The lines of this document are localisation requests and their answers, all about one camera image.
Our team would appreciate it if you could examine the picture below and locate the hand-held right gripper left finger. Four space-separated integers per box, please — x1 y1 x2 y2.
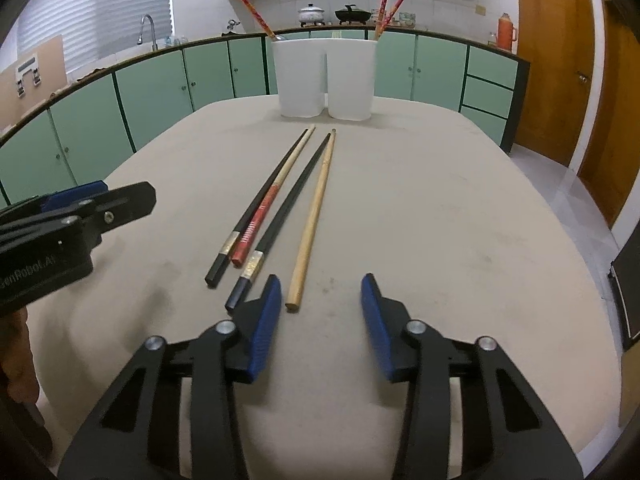
59 274 282 480

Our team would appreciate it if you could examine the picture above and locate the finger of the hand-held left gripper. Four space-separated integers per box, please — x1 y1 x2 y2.
0 181 109 227
50 181 157 252

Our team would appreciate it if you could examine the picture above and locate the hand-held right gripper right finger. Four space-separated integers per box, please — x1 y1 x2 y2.
361 273 583 480

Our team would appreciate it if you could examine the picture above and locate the red patterned wooden chopstick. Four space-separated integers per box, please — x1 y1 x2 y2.
236 0 277 41
231 124 317 267
378 0 405 38
372 0 394 41

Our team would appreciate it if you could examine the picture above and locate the black chopstick with silver band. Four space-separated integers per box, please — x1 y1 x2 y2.
225 132 333 314
204 128 311 289

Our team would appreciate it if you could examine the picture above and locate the plain wooden chopstick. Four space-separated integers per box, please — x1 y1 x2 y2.
285 129 338 311

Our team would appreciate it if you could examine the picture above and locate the white twin utensil holder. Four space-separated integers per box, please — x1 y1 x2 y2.
270 37 378 122

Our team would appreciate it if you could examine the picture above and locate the person's left hand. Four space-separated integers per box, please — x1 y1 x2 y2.
0 309 41 404

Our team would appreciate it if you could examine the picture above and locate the green base cabinet run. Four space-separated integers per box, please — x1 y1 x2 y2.
227 30 531 153
0 35 271 206

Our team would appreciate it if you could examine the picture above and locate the brown cardboard board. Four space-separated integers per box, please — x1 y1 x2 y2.
0 35 68 126

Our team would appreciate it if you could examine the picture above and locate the white device on board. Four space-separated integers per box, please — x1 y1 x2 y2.
16 57 41 96

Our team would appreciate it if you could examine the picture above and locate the metal sink faucet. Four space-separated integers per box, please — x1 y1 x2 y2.
139 14 158 51

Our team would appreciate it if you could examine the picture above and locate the white window blind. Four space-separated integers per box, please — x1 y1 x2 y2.
17 0 173 68

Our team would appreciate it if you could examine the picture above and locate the green drawer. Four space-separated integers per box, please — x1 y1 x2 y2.
465 46 518 92
459 107 510 143
462 76 513 120

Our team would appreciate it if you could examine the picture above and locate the black speaker cabinet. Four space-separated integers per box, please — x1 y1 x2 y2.
607 245 640 351

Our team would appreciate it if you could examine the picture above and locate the white cooking pot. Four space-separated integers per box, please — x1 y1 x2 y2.
298 3 328 27

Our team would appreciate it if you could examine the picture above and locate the cardboard box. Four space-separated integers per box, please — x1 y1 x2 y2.
617 350 640 428

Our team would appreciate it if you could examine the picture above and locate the black wok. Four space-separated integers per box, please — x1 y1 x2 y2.
334 4 373 26

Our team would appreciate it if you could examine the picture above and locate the wooden door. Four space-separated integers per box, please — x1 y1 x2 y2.
577 0 636 231
515 0 596 166

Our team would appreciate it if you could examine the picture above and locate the orange thermos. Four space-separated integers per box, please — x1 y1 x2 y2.
496 12 519 52

